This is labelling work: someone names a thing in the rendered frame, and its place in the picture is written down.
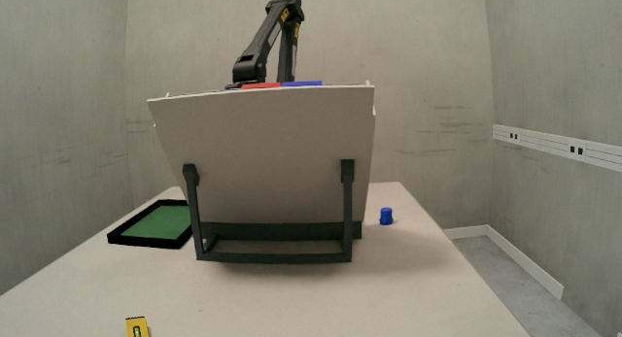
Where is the green tray with black rim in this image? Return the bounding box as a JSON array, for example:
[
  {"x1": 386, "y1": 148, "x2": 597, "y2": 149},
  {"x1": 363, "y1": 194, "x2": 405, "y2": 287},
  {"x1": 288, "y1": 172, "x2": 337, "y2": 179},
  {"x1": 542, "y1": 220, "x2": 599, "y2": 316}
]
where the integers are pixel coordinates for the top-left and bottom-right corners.
[{"x1": 106, "y1": 199, "x2": 192, "y2": 250}]

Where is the red rectangular frame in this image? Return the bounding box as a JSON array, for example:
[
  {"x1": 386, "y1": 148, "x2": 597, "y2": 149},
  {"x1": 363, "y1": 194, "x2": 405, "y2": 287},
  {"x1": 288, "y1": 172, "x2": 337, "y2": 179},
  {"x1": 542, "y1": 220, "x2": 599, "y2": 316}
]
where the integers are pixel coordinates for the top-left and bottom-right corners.
[{"x1": 241, "y1": 83, "x2": 281, "y2": 90}]

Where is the yellow pocket level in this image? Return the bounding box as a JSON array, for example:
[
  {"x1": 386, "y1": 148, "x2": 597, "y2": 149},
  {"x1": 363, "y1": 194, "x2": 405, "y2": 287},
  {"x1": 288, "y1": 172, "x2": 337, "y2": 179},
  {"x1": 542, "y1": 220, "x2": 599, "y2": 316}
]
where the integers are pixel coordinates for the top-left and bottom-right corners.
[{"x1": 125, "y1": 316, "x2": 150, "y2": 337}]

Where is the blue plug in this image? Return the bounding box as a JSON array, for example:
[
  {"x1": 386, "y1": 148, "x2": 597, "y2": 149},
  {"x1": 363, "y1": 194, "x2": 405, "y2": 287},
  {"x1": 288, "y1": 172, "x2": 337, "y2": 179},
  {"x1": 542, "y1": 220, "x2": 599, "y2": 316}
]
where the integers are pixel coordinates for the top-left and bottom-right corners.
[{"x1": 379, "y1": 208, "x2": 394, "y2": 225}]

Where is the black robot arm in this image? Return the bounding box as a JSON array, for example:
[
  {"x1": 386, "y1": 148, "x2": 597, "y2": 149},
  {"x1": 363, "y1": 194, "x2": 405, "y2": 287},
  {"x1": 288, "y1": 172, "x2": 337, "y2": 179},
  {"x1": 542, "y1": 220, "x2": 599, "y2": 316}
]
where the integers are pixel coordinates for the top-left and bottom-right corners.
[{"x1": 225, "y1": 0, "x2": 304, "y2": 89}]

